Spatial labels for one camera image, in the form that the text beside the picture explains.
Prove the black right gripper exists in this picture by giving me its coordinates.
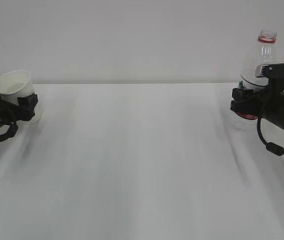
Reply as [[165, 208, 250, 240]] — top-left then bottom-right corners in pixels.
[[230, 75, 284, 116]]

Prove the white paper cup green logo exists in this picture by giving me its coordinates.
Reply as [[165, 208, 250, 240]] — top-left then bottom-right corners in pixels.
[[0, 70, 42, 124]]

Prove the clear Nongfu Spring water bottle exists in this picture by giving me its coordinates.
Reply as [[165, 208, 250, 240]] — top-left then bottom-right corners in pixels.
[[230, 29, 277, 131]]

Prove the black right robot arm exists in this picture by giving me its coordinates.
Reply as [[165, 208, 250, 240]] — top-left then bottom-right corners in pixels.
[[230, 62, 284, 156]]

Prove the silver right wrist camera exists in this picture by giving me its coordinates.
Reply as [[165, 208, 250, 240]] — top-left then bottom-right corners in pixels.
[[255, 62, 284, 78]]

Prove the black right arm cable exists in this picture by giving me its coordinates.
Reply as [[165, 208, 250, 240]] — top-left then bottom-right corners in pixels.
[[256, 82, 284, 157]]

